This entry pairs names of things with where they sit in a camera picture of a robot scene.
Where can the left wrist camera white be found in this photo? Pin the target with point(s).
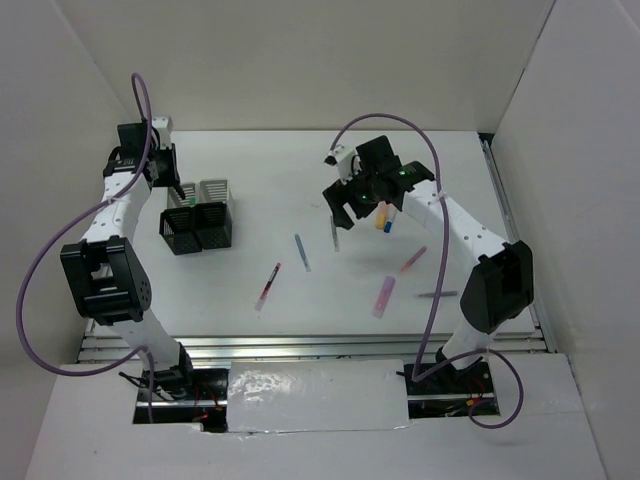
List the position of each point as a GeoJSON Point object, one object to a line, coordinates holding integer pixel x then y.
{"type": "Point", "coordinates": [162, 127]}

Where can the aluminium rail frame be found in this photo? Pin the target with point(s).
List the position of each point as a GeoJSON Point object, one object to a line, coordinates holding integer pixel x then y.
{"type": "Point", "coordinates": [207, 300]}

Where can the pink orange pen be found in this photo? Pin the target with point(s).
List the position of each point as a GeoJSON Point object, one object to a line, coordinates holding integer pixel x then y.
{"type": "Point", "coordinates": [413, 259]}

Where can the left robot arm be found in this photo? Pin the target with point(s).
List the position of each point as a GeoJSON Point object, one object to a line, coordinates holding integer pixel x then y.
{"type": "Point", "coordinates": [107, 280]}

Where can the white container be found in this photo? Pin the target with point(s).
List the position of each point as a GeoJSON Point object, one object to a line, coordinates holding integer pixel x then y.
{"type": "Point", "coordinates": [185, 195]}
{"type": "Point", "coordinates": [216, 191]}

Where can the light blue pen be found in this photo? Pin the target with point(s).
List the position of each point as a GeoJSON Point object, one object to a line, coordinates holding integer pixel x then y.
{"type": "Point", "coordinates": [302, 252]}

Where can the white container back left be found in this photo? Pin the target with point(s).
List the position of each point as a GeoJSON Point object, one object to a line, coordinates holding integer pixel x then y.
{"type": "Point", "coordinates": [185, 195]}

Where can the black container front right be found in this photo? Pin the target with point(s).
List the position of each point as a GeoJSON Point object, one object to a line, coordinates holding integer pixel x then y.
{"type": "Point", "coordinates": [213, 225]}

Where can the white cover sheet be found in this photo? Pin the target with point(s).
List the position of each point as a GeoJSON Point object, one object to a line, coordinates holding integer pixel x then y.
{"type": "Point", "coordinates": [318, 396]}

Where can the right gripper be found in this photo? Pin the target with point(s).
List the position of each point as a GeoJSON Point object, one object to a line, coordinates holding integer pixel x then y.
{"type": "Point", "coordinates": [338, 192]}

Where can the grey green pen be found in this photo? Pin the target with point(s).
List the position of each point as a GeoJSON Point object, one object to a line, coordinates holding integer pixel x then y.
{"type": "Point", "coordinates": [334, 235]}

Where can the purple pink highlighter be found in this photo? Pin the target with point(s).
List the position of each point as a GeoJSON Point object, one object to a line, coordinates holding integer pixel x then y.
{"type": "Point", "coordinates": [383, 297]}

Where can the red pen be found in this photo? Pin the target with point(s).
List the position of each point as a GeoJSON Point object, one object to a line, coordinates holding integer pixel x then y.
{"type": "Point", "coordinates": [264, 294]}

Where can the black container front left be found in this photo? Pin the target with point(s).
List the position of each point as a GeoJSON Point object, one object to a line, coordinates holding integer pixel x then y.
{"type": "Point", "coordinates": [177, 229]}

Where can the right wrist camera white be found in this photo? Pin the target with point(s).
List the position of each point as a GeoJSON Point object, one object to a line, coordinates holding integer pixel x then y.
{"type": "Point", "coordinates": [346, 160]}

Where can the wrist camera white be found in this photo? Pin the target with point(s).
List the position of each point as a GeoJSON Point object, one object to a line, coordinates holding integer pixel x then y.
{"type": "Point", "coordinates": [346, 160]}
{"type": "Point", "coordinates": [162, 127]}

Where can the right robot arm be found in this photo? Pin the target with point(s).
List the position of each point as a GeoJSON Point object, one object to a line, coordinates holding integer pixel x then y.
{"type": "Point", "coordinates": [499, 274]}

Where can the white container back right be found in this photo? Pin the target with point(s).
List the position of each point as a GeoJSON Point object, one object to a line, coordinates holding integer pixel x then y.
{"type": "Point", "coordinates": [216, 191]}

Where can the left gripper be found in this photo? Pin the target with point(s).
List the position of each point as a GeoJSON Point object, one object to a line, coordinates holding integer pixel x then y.
{"type": "Point", "coordinates": [172, 178]}

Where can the black container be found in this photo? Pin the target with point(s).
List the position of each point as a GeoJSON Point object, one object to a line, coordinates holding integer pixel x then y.
{"type": "Point", "coordinates": [177, 229]}
{"type": "Point", "coordinates": [213, 225]}

